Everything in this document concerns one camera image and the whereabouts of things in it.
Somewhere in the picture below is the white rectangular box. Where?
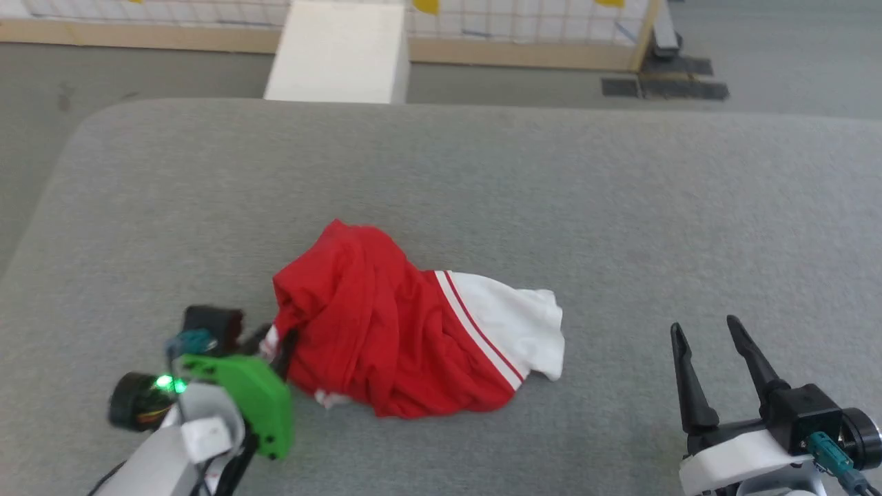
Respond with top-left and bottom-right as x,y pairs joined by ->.
263,0 -> 411,105

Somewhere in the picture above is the teal plug camera cable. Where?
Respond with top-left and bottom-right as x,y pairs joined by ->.
805,432 -> 876,496
164,329 -> 214,362

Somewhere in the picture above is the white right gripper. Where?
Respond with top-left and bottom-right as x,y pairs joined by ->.
670,315 -> 882,496

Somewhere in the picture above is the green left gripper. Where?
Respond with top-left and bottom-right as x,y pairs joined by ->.
108,323 -> 301,461

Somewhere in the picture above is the grey fabric sofa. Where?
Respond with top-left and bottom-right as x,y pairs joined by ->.
0,98 -> 882,496

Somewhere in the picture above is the teal plug right camera cable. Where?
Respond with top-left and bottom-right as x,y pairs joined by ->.
805,432 -> 876,496

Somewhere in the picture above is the teal plug left camera cable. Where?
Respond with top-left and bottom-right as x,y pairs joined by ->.
164,329 -> 214,362

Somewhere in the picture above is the grey metal partition foot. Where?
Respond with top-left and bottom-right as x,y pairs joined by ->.
651,0 -> 684,59

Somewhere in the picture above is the lemon print partition screen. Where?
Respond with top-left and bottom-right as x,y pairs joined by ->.
0,0 -> 664,73

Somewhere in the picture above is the black floor tape patch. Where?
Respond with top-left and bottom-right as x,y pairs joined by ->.
601,55 -> 730,102

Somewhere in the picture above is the red and white garment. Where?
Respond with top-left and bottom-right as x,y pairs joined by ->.
260,219 -> 566,420

